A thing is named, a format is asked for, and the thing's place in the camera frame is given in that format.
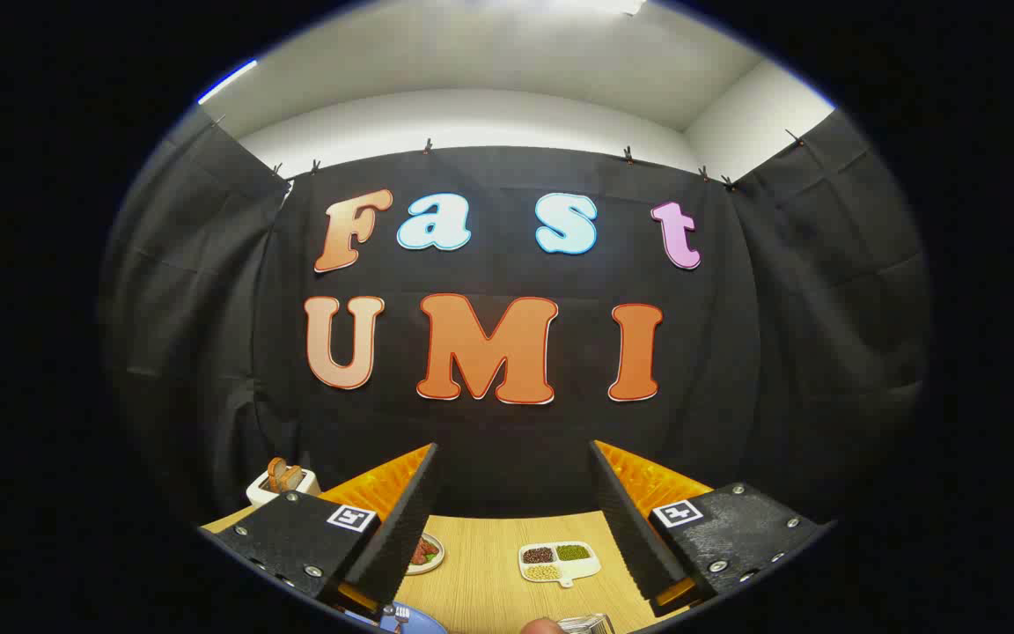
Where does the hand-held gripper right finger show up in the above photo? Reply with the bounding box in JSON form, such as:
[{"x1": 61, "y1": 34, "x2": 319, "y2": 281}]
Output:
[{"x1": 589, "y1": 439, "x2": 829, "y2": 617}]

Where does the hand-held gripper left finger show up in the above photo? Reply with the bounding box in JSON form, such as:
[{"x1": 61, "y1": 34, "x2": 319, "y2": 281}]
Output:
[{"x1": 197, "y1": 443, "x2": 439, "y2": 617}]

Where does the white oval plate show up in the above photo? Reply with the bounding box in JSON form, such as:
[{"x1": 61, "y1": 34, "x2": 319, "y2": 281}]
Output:
[{"x1": 406, "y1": 533, "x2": 446, "y2": 576}]

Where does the white divided dish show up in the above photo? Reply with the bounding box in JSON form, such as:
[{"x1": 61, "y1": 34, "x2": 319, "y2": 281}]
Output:
[{"x1": 518, "y1": 541, "x2": 602, "y2": 588}]

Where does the blue round plate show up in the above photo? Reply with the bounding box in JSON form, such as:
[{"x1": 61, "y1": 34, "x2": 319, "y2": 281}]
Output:
[{"x1": 379, "y1": 601, "x2": 448, "y2": 634}]

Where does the cream white toaster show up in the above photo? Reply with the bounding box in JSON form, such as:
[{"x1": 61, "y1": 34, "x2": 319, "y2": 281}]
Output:
[{"x1": 246, "y1": 469, "x2": 321, "y2": 507}]

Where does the ceiling light strip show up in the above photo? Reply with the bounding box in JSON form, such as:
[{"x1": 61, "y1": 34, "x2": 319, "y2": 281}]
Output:
[
  {"x1": 551, "y1": 0, "x2": 649, "y2": 17},
  {"x1": 197, "y1": 58, "x2": 259, "y2": 106}
]

